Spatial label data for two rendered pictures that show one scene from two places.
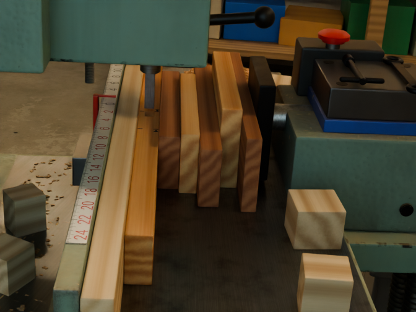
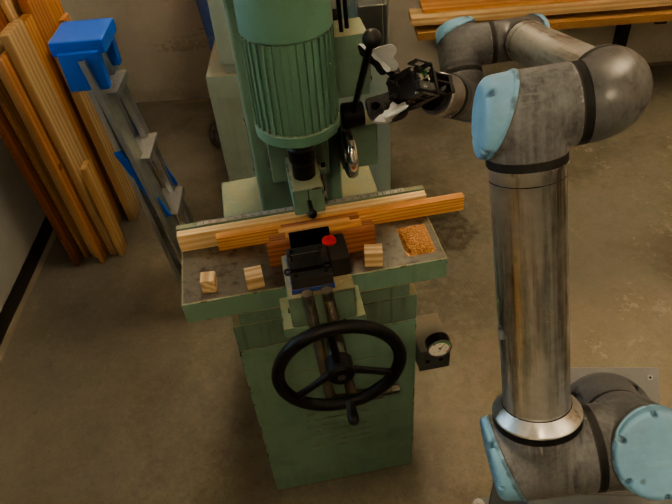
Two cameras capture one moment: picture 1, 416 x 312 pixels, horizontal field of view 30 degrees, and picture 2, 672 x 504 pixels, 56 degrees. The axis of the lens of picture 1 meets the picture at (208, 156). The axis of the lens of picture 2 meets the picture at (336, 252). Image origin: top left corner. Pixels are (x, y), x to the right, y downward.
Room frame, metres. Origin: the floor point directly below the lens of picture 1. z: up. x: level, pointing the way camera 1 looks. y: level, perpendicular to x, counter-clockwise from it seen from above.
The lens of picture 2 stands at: (0.67, -1.08, 1.89)
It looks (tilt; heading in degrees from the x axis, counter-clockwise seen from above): 43 degrees down; 87
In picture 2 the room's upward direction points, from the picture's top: 5 degrees counter-clockwise
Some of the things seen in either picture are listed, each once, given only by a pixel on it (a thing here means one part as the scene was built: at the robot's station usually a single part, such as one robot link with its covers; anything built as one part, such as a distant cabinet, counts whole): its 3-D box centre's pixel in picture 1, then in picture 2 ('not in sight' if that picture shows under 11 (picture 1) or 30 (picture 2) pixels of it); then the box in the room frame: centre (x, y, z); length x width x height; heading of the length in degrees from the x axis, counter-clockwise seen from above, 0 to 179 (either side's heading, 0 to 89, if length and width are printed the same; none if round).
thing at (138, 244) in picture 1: (150, 108); (342, 221); (0.76, 0.06, 0.92); 0.60 x 0.02 x 0.04; 4
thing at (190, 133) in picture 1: (187, 128); (315, 233); (0.69, 0.02, 0.93); 0.17 x 0.02 x 0.06; 4
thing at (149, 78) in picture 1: (150, 81); not in sight; (0.68, 0.06, 0.97); 0.01 x 0.01 x 0.05; 4
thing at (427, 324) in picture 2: not in sight; (429, 341); (0.95, -0.07, 0.58); 0.12 x 0.08 x 0.08; 94
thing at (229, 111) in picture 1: (223, 114); (324, 239); (0.71, -0.01, 0.94); 0.17 x 0.02 x 0.07; 4
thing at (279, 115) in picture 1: (290, 117); (312, 255); (0.68, -0.07, 0.95); 0.09 x 0.07 x 0.09; 4
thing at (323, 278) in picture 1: (324, 288); (209, 282); (0.44, -0.08, 0.92); 0.03 x 0.03 x 0.04; 89
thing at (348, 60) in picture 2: not in sight; (349, 58); (0.82, 0.28, 1.23); 0.09 x 0.08 x 0.15; 94
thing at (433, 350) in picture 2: not in sight; (437, 345); (0.95, -0.14, 0.65); 0.06 x 0.04 x 0.08; 4
